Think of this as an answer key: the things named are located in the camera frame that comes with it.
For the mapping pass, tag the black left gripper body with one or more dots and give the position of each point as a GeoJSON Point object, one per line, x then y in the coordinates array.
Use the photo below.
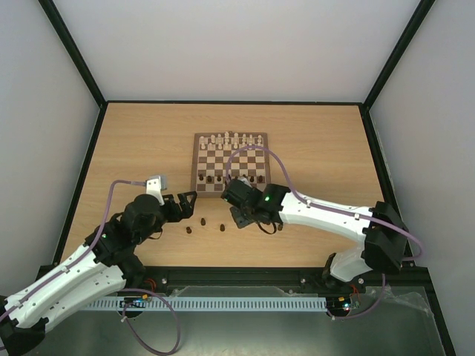
{"type": "Point", "coordinates": [175, 215]}

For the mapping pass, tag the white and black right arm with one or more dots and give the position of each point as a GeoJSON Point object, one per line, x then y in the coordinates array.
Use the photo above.
{"type": "Point", "coordinates": [379, 234]}

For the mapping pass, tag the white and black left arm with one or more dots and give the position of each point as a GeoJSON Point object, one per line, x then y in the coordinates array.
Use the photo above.
{"type": "Point", "coordinates": [105, 263]}

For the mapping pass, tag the wooden folding chess board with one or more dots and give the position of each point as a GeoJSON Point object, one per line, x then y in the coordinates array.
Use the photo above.
{"type": "Point", "coordinates": [246, 161]}

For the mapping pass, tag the left electronics board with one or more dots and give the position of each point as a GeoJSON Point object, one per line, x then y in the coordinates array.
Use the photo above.
{"type": "Point", "coordinates": [136, 301]}

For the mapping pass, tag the electronics board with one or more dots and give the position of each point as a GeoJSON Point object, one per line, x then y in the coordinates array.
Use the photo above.
{"type": "Point", "coordinates": [347, 303]}
{"type": "Point", "coordinates": [136, 301]}

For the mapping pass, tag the right electronics board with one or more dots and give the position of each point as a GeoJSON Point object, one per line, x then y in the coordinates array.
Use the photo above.
{"type": "Point", "coordinates": [347, 303]}

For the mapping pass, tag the light blue slotted cable duct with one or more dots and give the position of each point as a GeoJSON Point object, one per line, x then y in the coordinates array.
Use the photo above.
{"type": "Point", "coordinates": [218, 304]}

